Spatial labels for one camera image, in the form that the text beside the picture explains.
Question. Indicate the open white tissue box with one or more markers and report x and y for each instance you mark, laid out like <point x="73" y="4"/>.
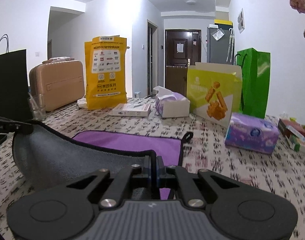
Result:
<point x="171" y="104"/>

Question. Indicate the black paper shopping bag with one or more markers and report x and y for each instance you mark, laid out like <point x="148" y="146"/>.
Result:
<point x="14" y="91"/>

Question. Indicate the flat white product box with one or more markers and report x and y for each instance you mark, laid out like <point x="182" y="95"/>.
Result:
<point x="131" y="109"/>

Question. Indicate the calligraphy print tablecloth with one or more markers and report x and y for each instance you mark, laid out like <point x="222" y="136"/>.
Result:
<point x="282" y="173"/>

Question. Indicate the wall picture frame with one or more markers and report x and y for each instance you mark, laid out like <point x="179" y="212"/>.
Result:
<point x="241" y="21"/>

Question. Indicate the grey microfibre towel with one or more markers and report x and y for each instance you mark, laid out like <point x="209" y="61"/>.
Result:
<point x="47" y="158"/>

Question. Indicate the purple tissue pack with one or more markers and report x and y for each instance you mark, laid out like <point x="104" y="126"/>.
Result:
<point x="251" y="133"/>

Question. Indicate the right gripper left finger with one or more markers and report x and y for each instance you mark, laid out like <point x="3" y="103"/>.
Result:
<point x="108" y="190"/>

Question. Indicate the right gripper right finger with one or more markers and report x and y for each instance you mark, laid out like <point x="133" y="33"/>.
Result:
<point x="195" y="190"/>

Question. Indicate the yellow paper delivery bag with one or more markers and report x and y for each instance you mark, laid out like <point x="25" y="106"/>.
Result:
<point x="105" y="72"/>

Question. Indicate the purple microfibre towel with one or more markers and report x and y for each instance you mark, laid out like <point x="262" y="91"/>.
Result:
<point x="170" y="149"/>

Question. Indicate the green paper gift bag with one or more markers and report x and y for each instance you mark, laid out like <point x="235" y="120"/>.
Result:
<point x="255" y="66"/>

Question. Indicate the grey refrigerator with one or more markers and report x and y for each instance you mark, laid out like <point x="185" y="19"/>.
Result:
<point x="218" y="44"/>

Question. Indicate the clear drinking glass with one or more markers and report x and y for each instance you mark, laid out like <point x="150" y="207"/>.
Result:
<point x="37" y="106"/>

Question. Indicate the beige hard suitcase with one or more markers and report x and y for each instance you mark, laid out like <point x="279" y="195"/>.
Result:
<point x="60" y="83"/>

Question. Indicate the dark brown entrance door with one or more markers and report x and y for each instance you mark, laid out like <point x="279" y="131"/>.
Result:
<point x="182" y="47"/>

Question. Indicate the yellow-green snack paper bag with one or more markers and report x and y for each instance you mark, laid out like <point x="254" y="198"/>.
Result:
<point x="214" y="91"/>

